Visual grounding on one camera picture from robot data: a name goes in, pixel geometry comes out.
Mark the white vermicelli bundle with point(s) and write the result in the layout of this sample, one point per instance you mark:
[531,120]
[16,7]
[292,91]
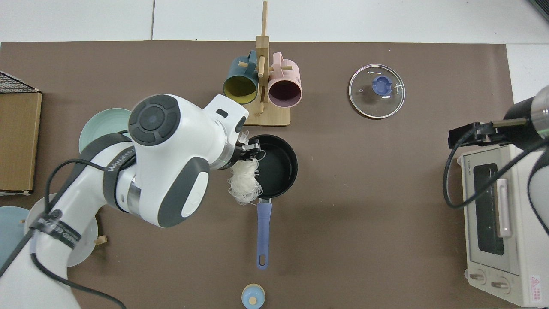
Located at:
[244,184]

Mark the glass lid blue knob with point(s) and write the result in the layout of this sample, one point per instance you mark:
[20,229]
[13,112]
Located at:
[369,101]

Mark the pale green plate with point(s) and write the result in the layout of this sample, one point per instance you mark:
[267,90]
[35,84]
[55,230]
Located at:
[96,126]

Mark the wooden plate rack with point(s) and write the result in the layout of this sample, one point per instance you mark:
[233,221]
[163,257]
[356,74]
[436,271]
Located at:
[101,240]

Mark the grey white plate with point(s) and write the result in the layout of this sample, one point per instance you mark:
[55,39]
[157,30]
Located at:
[85,240]

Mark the light blue plate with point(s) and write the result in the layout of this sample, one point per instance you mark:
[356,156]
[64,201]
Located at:
[10,227]

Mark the wooden cup stand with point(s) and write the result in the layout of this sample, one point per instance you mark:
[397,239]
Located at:
[263,116]

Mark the dark teal mug yellow inside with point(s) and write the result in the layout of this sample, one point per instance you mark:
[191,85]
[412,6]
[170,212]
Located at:
[240,88]

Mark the pink mug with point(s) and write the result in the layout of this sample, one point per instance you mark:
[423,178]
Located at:
[285,92]

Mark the pale toaster oven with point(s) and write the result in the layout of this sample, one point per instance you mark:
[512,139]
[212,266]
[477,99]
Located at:
[527,240]

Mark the dark object at corner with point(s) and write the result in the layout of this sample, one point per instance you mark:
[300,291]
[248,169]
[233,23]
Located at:
[541,7]

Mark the brown table cloth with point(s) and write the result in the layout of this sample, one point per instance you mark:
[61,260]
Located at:
[364,193]

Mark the small blue round thing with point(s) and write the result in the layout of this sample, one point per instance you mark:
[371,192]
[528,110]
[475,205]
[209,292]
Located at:
[253,297]

